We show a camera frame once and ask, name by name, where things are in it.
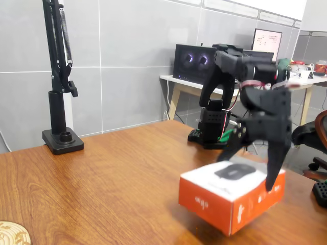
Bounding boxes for black computer case with fans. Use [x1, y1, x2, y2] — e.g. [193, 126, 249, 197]
[173, 43, 218, 84]

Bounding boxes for computer monitor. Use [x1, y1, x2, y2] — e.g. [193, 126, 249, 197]
[251, 28, 283, 63]

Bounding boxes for black stand clamp base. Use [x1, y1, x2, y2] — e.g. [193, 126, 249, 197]
[42, 90, 85, 156]

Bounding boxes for orange white mouse box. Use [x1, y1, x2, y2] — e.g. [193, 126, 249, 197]
[178, 160, 286, 237]

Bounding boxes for round wooden coaster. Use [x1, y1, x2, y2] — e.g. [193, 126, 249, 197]
[0, 220, 32, 245]

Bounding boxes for white desk wooden legs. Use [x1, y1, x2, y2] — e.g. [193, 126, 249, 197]
[159, 73, 327, 126]

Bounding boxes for black office chair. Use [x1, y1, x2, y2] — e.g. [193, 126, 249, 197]
[291, 109, 327, 181]

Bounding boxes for green table clamp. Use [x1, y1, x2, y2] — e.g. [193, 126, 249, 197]
[218, 128, 236, 142]

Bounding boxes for green cloth bundle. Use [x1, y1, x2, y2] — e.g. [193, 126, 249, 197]
[277, 58, 292, 77]

